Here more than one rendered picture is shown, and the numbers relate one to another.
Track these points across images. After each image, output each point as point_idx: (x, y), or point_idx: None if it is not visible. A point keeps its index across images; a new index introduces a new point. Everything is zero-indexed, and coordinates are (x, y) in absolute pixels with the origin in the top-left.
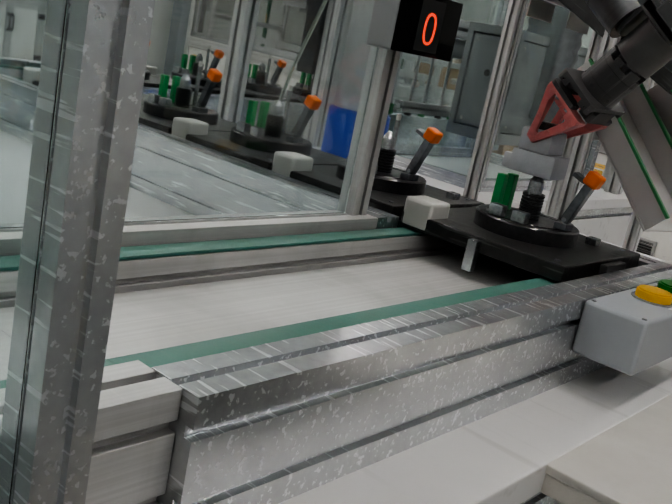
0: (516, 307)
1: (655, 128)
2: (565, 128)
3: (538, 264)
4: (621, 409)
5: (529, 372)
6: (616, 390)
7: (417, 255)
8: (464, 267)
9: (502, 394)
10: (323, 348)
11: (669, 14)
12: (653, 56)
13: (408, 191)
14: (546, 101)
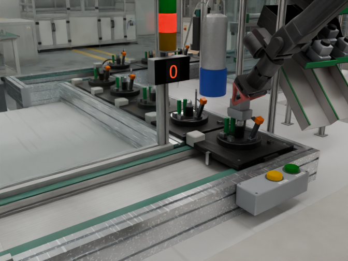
0: (194, 196)
1: (313, 77)
2: (241, 100)
3: (230, 162)
4: (255, 228)
5: (208, 218)
6: (260, 217)
7: (194, 156)
8: (206, 163)
9: (193, 230)
10: (87, 235)
11: (269, 52)
12: (269, 68)
13: (197, 125)
14: (233, 89)
